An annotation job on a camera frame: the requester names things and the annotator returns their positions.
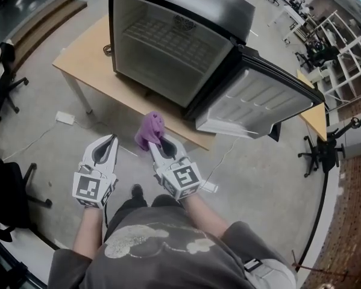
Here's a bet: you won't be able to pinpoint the black mini fridge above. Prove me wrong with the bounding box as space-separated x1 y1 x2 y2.
107 0 326 140

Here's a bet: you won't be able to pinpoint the wooden table with white legs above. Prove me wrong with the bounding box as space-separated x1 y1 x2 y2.
52 13 218 152

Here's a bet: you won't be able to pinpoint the thin white floor cable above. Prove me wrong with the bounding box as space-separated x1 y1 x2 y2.
1 119 59 163

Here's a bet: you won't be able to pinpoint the white work table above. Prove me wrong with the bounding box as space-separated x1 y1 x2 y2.
266 4 308 45

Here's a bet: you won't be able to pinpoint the white power strip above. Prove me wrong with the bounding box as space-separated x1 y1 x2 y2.
55 110 76 125

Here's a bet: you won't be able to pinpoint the person's black trousers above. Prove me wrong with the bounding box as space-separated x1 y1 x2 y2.
107 193 187 227

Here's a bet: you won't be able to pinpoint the person's right forearm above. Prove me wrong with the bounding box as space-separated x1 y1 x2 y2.
179 194 230 240

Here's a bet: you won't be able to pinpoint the white shelving frame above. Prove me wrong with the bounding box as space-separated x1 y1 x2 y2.
313 10 361 104

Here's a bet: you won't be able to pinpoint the white desk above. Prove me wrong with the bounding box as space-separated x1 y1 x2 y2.
0 223 62 289

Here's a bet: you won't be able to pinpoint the purple cloth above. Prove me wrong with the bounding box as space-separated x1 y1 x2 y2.
134 111 166 152

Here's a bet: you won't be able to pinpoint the wooden steps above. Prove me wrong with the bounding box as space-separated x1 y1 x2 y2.
10 0 88 73

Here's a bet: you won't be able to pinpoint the wire fridge shelf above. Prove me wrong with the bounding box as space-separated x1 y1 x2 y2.
121 19 213 73

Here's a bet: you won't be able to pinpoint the red metal stand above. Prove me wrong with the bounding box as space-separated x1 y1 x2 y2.
290 249 350 284

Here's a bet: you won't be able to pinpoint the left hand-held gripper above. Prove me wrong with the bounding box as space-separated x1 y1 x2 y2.
72 134 119 210

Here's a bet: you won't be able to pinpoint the person's black shoe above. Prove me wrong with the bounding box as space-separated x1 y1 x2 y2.
131 184 145 202

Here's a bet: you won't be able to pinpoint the white adapter cable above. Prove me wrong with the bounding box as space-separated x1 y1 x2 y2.
203 136 242 187

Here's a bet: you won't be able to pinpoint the wooden table with black frame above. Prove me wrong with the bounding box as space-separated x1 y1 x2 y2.
269 69 329 143

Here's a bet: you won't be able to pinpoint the white plug adapter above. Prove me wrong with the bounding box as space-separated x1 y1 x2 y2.
201 181 219 193

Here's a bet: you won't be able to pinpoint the person's left forearm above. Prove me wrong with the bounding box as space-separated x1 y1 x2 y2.
72 206 104 260

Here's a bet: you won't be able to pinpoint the person's gray printed shirt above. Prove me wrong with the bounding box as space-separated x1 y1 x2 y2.
47 205 298 289

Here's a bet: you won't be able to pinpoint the black office chair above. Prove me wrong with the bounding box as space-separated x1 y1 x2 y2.
0 42 30 122
297 117 361 178
0 148 53 243

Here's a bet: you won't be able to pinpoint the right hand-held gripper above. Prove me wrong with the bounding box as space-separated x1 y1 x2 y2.
148 134 203 201

